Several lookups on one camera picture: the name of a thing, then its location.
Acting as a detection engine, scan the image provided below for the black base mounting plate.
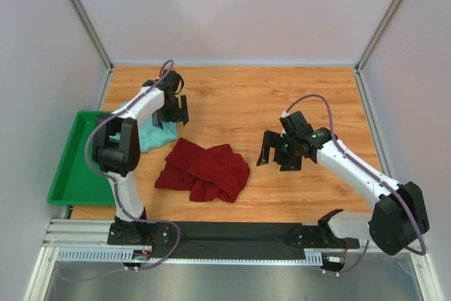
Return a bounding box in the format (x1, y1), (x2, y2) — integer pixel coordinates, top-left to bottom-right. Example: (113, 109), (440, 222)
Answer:
(107, 219), (360, 259)

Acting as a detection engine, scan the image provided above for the left aluminium corner post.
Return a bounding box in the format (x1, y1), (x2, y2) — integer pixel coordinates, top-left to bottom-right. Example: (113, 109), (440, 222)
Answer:
(69, 0), (113, 71)

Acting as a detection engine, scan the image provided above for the green plastic tray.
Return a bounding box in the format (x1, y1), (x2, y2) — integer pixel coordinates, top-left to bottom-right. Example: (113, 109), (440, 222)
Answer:
(47, 111), (115, 206)

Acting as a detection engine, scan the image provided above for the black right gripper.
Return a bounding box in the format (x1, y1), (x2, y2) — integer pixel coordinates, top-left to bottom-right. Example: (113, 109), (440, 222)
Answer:
(257, 131), (301, 172)

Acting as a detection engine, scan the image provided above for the aluminium corner post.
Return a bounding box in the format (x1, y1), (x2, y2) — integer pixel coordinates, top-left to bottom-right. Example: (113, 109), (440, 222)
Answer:
(69, 0), (113, 71)
(354, 0), (404, 73)

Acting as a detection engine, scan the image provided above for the right aluminium corner post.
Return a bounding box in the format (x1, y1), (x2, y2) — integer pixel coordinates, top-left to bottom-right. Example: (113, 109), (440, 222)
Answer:
(354, 0), (404, 73)

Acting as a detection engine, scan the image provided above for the slotted white cable duct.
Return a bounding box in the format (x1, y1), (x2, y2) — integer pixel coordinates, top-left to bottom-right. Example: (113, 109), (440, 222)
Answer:
(56, 247), (323, 266)

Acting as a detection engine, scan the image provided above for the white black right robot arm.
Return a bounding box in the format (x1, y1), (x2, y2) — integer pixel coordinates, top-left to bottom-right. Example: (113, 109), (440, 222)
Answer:
(257, 111), (430, 255)

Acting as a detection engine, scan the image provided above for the dark red t-shirt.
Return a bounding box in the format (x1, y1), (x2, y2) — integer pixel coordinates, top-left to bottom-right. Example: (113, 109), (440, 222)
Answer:
(154, 138), (250, 203)

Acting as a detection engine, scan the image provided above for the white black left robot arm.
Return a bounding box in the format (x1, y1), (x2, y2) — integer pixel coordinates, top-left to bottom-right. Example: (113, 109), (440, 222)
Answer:
(87, 69), (189, 245)

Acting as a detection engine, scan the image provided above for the aluminium frame rail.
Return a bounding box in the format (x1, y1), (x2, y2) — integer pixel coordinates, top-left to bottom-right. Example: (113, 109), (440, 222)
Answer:
(42, 219), (117, 248)

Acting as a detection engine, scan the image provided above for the light teal t-shirt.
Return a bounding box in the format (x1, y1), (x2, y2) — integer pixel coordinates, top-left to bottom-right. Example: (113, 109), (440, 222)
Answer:
(128, 100), (178, 153)

